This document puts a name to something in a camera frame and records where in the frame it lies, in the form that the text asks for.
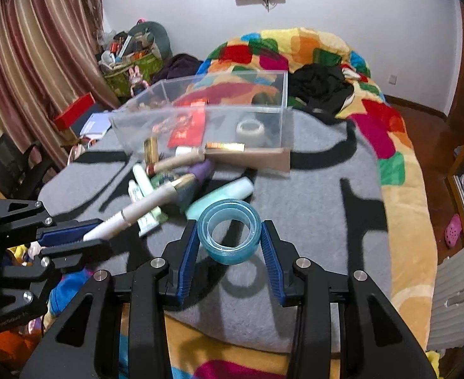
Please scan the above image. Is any braided bracelet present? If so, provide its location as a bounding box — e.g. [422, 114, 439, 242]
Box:
[152, 115, 189, 134]

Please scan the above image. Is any small white tube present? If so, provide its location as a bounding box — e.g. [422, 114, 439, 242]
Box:
[128, 180, 144, 206]

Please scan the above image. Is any small pale green tube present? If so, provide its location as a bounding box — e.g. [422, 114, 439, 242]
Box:
[133, 165, 152, 190]

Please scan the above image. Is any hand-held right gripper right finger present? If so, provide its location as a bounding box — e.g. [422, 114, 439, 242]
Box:
[259, 219, 438, 379]

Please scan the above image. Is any grey and black blanket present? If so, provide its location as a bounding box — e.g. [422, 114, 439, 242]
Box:
[39, 108, 394, 354]

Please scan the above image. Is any black chair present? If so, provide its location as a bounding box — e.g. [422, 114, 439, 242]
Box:
[0, 132, 61, 202]

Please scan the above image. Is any green and white tube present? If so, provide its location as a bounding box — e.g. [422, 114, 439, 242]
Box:
[137, 205, 169, 238]

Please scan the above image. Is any colourful patchwork blanket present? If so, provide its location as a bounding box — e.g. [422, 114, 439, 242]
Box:
[114, 27, 438, 379]

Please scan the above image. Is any white tape roll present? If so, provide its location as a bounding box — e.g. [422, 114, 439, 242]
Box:
[236, 119, 266, 147]

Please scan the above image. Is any clear plastic box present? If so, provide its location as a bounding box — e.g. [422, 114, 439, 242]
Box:
[109, 70, 289, 159]

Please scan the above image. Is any navy box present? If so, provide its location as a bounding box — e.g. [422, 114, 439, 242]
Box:
[71, 103, 108, 137]

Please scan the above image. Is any beige cosmetic tube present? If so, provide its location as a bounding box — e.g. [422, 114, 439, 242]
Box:
[175, 146, 292, 173]

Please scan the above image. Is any pink bunny toy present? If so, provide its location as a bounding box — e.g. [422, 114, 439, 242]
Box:
[127, 67, 150, 95]

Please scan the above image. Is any red packet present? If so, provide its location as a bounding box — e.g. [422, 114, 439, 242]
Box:
[168, 103, 207, 147]

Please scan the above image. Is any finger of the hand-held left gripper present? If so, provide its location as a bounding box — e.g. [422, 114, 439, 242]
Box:
[0, 199, 104, 247]
[0, 241, 112, 318]

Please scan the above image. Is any purple cosmetic bottle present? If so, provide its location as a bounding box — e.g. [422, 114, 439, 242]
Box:
[185, 161, 215, 190]

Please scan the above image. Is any striped curtain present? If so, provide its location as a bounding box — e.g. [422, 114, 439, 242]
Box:
[0, 0, 118, 166]

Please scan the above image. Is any red box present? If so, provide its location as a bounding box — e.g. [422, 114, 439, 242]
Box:
[54, 93, 95, 131]

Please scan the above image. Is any dark purple clothing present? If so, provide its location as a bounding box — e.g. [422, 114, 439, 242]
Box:
[153, 53, 205, 81]

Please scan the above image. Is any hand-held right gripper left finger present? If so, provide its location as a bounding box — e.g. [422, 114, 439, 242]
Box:
[19, 219, 201, 379]

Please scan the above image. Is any beige lipstick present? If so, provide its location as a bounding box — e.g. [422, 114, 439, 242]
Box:
[145, 154, 207, 176]

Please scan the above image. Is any light blue notebook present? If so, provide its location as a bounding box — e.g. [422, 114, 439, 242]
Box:
[80, 113, 112, 137]

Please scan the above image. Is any blue tape roll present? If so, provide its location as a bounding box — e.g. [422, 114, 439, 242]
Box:
[197, 199, 262, 266]

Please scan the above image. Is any gold cylinder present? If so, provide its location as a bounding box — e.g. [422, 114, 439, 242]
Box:
[144, 137, 159, 164]

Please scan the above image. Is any white plastic chair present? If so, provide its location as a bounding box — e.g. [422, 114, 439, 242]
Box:
[425, 241, 464, 352]

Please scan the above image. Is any grey plush pillow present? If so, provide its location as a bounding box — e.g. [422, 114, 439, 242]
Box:
[128, 21, 173, 62]

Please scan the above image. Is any pink clog shoe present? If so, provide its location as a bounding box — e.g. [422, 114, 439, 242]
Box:
[443, 213, 463, 249]

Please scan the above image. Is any green storage bag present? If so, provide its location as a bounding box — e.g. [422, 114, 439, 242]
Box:
[104, 55, 164, 95]

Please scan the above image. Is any white and gold cosmetic pen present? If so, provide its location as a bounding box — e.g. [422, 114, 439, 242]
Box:
[83, 176, 197, 242]

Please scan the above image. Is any black clothing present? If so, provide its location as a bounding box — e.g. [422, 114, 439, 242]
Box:
[287, 63, 355, 115]

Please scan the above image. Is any mint green bottle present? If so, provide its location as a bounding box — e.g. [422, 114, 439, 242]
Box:
[185, 177, 255, 220]

